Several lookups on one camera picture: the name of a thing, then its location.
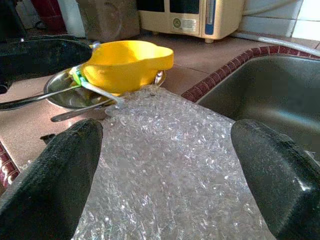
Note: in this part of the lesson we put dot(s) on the yellow plastic bowl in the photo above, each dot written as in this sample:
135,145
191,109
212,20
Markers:
120,67

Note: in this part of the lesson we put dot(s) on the green steel utensil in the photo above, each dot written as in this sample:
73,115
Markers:
100,91

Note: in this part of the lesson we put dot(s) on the clear bubble wrap sheet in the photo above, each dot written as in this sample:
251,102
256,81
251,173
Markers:
162,162

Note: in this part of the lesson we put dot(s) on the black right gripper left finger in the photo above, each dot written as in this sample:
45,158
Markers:
50,187

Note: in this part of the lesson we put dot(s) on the steel kitchen sink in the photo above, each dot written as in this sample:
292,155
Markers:
262,95

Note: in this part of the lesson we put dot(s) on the beige water ionizer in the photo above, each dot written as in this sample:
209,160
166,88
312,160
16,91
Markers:
190,22

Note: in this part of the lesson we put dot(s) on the small steel bowl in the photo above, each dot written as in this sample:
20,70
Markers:
67,98

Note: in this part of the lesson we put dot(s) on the black electric kettle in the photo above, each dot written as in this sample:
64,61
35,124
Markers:
11,20

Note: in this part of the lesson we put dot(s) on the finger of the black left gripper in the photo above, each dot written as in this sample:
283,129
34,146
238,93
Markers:
37,55

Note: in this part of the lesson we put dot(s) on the brown filled jar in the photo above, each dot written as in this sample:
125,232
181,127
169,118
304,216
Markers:
110,22

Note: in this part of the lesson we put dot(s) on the red plastic container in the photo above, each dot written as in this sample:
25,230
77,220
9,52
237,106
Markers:
47,15

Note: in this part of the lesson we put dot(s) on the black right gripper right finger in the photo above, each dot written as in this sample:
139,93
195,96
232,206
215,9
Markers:
282,187

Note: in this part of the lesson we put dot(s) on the long steel spoon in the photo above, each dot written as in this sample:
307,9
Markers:
30,100

